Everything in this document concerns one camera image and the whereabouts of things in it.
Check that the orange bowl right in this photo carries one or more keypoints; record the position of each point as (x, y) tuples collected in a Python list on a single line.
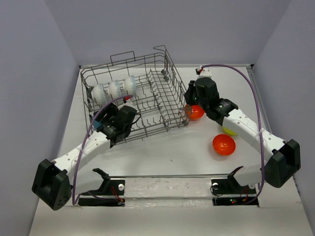
[(224, 144)]

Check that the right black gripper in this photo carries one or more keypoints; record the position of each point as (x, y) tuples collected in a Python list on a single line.
[(188, 94)]

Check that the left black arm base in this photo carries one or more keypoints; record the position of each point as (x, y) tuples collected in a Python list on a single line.
[(109, 192)]

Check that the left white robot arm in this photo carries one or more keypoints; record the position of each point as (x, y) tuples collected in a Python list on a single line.
[(55, 181)]

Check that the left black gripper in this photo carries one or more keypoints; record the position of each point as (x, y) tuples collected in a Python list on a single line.
[(110, 109)]

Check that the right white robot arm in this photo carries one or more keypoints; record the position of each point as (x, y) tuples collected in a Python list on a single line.
[(281, 158)]

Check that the lime green bowl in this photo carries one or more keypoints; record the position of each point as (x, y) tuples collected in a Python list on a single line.
[(229, 132)]

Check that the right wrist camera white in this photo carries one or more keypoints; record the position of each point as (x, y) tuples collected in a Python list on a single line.
[(203, 72)]

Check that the orange bowl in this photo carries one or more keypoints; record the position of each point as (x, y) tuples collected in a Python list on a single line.
[(194, 112), (224, 144)]

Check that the blue bowl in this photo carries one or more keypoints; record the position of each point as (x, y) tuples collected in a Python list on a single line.
[(96, 124)]

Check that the orange bowl left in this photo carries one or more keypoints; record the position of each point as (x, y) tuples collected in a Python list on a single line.
[(194, 112)]

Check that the grey wire dish rack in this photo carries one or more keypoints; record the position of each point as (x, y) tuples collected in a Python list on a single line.
[(159, 98)]

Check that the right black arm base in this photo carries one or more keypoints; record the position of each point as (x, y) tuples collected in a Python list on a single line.
[(228, 192)]

